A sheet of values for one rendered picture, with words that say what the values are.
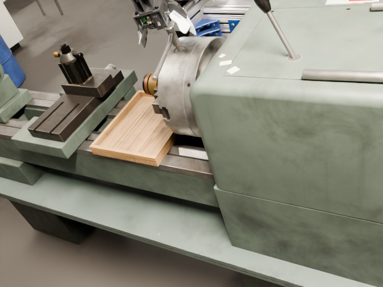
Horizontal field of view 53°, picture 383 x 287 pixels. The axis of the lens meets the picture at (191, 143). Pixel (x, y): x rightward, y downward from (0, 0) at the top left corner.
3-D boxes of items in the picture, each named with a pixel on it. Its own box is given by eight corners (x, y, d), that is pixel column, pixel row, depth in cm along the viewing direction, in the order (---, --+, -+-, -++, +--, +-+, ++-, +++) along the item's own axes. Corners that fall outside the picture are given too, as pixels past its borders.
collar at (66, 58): (82, 53, 157) (80, 46, 155) (70, 64, 152) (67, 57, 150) (68, 52, 161) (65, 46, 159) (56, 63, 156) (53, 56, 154)
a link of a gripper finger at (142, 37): (131, 55, 104) (138, 28, 97) (134, 41, 108) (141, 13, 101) (142, 58, 105) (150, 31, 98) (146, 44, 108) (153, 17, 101)
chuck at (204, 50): (245, 86, 140) (222, 14, 116) (215, 158, 125) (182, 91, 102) (236, 86, 142) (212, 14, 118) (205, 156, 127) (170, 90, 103)
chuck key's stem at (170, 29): (179, 56, 116) (165, 24, 108) (186, 54, 116) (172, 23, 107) (179, 60, 115) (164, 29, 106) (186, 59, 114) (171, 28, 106)
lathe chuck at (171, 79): (236, 86, 142) (212, 14, 118) (205, 156, 127) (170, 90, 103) (214, 85, 146) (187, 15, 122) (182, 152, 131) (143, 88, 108)
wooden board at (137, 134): (202, 102, 155) (199, 94, 153) (158, 166, 134) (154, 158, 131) (141, 97, 169) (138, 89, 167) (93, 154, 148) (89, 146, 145)
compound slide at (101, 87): (115, 83, 163) (110, 73, 159) (101, 97, 157) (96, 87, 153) (80, 80, 173) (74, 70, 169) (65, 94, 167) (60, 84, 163)
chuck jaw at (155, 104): (186, 85, 122) (167, 106, 114) (190, 98, 125) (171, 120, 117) (157, 83, 127) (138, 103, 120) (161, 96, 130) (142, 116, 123)
